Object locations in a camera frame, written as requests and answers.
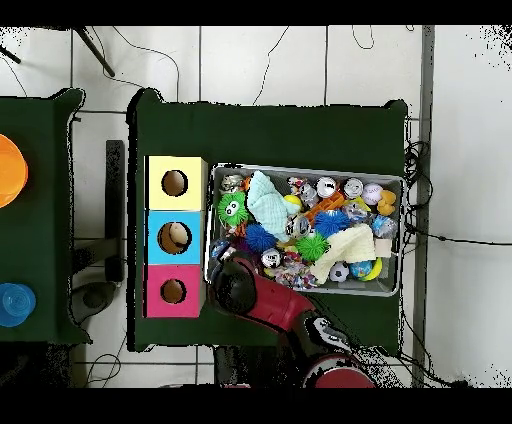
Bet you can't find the crushed clear bottle blue label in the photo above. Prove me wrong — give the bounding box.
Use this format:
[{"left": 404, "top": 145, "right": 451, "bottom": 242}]
[{"left": 209, "top": 238, "right": 237, "bottom": 261}]

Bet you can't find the wooden box with three holes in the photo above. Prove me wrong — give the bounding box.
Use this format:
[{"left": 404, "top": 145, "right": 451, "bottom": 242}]
[{"left": 142, "top": 154, "right": 209, "bottom": 320}]

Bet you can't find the mint green cloth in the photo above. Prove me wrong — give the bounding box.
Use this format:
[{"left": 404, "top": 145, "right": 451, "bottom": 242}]
[{"left": 246, "top": 170, "right": 302, "bottom": 243}]

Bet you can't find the green spiky toy with eyes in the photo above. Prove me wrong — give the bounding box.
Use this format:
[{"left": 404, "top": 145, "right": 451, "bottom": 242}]
[{"left": 217, "top": 191, "right": 252, "bottom": 227}]

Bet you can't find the crushed silver can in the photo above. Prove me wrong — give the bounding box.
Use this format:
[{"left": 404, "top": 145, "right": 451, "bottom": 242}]
[{"left": 285, "top": 213, "right": 312, "bottom": 240}]

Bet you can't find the black drink can silver top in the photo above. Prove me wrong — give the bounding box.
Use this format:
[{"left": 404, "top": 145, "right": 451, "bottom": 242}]
[{"left": 260, "top": 247, "right": 284, "bottom": 270}]

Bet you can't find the orange plastic tray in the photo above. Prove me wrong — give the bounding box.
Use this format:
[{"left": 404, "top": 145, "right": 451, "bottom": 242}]
[{"left": 304, "top": 191, "right": 346, "bottom": 219}]

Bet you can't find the dark green table cloth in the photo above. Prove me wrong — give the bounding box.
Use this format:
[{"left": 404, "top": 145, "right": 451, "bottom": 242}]
[{"left": 126, "top": 87, "right": 409, "bottom": 357}]

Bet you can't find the blue spiky toy with eyes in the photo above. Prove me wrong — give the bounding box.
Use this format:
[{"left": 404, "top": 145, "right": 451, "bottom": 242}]
[{"left": 313, "top": 209, "right": 353, "bottom": 238}]

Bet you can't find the cream knit cloth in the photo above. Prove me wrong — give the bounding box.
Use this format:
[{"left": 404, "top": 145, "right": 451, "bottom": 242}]
[{"left": 309, "top": 222, "right": 377, "bottom": 285}]

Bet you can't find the white baseball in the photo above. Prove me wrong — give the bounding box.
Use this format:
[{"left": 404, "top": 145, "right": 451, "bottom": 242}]
[{"left": 362, "top": 182, "right": 384, "bottom": 206}]

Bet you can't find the black upright panel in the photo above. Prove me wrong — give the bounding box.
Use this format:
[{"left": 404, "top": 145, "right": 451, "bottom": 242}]
[{"left": 104, "top": 139, "right": 126, "bottom": 283}]

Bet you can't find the grey floor strip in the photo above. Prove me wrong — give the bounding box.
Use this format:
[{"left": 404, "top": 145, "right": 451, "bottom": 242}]
[{"left": 411, "top": 26, "right": 436, "bottom": 388}]

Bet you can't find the dark green side-table cloth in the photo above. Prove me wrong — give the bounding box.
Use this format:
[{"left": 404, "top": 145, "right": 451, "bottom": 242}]
[{"left": 0, "top": 87, "right": 94, "bottom": 346}]

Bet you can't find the black tripod leg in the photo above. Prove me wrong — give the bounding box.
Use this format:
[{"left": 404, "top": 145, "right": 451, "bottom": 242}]
[
  {"left": 0, "top": 44, "right": 22, "bottom": 65},
  {"left": 73, "top": 26, "right": 116, "bottom": 78}
]

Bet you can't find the orange plastic bowl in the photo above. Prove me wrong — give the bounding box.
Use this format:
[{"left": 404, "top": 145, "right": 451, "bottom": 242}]
[{"left": 0, "top": 133, "right": 30, "bottom": 209}]

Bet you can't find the blue plastic cup stack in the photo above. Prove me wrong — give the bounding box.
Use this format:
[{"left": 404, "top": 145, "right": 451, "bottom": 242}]
[{"left": 0, "top": 282, "right": 37, "bottom": 328}]

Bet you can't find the silver wire mesh bin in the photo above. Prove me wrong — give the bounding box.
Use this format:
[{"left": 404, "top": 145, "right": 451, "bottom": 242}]
[{"left": 204, "top": 162, "right": 407, "bottom": 298}]

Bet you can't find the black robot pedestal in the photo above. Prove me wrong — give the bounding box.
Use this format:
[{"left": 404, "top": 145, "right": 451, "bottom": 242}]
[{"left": 213, "top": 345, "right": 309, "bottom": 388}]

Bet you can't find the black cable bundle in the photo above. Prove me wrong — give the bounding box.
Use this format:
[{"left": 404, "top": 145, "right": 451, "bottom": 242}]
[{"left": 402, "top": 139, "right": 435, "bottom": 249}]

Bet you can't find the thin black floor cable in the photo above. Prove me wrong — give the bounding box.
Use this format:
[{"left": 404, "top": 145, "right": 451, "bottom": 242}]
[{"left": 403, "top": 225, "right": 512, "bottom": 246}]

